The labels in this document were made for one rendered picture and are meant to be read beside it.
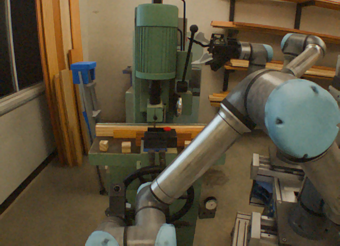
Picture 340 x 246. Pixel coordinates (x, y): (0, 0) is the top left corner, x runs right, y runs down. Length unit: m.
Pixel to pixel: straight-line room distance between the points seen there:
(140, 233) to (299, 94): 0.40
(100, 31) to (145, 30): 2.65
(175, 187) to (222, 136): 0.16
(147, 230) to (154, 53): 0.66
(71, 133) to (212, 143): 2.11
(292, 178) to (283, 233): 0.52
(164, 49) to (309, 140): 0.70
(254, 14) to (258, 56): 2.55
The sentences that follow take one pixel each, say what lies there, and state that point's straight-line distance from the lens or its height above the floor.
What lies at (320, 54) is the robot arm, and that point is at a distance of 1.19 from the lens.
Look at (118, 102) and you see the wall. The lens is 3.65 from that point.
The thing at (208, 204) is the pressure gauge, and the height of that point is 0.66.
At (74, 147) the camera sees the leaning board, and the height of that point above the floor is 0.23.
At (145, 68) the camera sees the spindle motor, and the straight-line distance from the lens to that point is 0.95.
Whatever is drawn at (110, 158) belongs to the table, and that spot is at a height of 0.88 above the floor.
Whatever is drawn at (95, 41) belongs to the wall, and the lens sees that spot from 3.60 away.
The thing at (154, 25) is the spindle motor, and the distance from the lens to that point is 0.92.
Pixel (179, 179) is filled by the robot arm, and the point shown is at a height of 1.07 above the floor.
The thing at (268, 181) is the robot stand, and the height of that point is 0.69.
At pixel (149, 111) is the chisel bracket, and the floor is 1.05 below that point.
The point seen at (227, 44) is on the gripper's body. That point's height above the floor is 1.36.
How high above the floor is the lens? 1.39
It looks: 21 degrees down
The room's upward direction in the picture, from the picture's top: 2 degrees clockwise
